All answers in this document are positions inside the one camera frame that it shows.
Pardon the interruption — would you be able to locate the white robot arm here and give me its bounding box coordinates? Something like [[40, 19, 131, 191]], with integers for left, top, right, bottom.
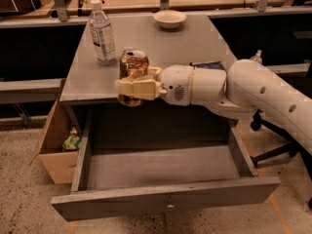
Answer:
[[115, 59, 312, 153]]

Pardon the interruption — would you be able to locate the hand sanitizer bottle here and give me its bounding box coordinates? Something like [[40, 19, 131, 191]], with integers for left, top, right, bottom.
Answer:
[[251, 50, 262, 63]]

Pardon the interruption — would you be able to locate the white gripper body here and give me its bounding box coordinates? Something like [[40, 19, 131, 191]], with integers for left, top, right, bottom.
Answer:
[[160, 65, 226, 106]]

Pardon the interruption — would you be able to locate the open grey top drawer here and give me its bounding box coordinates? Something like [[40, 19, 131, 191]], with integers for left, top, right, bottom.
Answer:
[[51, 109, 282, 222]]

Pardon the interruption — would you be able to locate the white ceramic bowl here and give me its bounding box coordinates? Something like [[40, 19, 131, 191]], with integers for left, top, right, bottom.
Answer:
[[153, 10, 186, 29]]

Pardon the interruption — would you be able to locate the orange soda can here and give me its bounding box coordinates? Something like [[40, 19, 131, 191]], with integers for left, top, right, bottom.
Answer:
[[118, 49, 149, 107]]

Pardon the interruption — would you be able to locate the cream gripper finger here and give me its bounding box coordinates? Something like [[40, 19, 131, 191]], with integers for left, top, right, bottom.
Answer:
[[147, 66, 163, 81], [115, 78, 161, 100]]

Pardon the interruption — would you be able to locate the cardboard box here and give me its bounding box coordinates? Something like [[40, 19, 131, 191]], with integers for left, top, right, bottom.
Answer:
[[31, 91, 78, 184]]

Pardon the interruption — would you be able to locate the black office chair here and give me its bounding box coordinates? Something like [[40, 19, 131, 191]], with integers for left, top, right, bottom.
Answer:
[[250, 109, 312, 212]]

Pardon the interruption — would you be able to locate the clear plastic water bottle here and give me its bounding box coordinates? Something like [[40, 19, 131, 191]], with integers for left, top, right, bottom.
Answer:
[[89, 0, 116, 65]]

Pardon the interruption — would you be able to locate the green chip bag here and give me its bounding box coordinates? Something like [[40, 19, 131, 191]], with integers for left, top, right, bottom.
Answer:
[[62, 128, 81, 152]]

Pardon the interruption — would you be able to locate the dark blue snack packet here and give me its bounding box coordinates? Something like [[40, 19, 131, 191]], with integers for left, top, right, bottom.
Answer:
[[190, 61, 224, 70]]

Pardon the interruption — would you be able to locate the grey cabinet with top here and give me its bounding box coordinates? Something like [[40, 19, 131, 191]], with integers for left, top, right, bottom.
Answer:
[[60, 14, 236, 149]]

